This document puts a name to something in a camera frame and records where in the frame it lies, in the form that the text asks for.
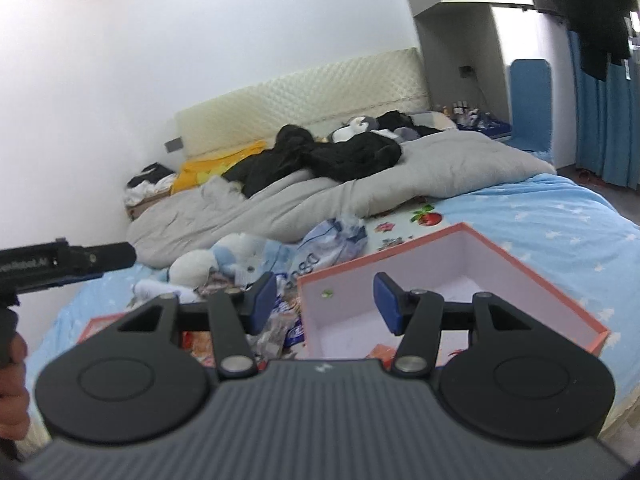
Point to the cream quilted headboard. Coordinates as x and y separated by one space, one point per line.
300 95

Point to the deep pink box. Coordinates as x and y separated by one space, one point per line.
465 260

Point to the pile of folded clothes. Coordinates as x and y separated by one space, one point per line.
150 180

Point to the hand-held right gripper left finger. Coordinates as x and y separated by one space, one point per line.
262 305

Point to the yellow pillow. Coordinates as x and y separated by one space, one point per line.
200 170

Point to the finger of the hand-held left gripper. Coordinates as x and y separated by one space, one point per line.
110 256

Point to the clear light blue plastic bag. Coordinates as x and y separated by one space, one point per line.
270 260

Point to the black garment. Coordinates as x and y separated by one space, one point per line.
395 120

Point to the white and blue plush toy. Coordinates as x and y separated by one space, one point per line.
195 265

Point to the dark snack packet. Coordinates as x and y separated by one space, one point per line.
216 282

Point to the blue chair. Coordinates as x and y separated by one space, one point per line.
530 105

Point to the orange snack packet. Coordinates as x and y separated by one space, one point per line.
382 351

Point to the black wall socket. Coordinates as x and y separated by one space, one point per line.
466 72

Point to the blue curtain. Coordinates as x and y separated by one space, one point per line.
610 130

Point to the crumpled white blue plastic bag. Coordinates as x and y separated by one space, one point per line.
330 245

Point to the cream bed base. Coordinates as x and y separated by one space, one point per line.
622 400

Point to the grey duvet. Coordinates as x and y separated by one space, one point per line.
300 205

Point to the black jacket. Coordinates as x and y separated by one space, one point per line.
350 157

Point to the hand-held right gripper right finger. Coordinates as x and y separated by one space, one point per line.
387 305

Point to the dark hanging clothes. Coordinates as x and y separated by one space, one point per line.
590 10

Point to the pile of snack packets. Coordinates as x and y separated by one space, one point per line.
280 322

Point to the group of small bottles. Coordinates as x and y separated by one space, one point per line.
457 108

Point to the grey wall switch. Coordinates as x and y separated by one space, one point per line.
174 145

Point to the person's left hand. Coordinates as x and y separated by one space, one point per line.
12 400

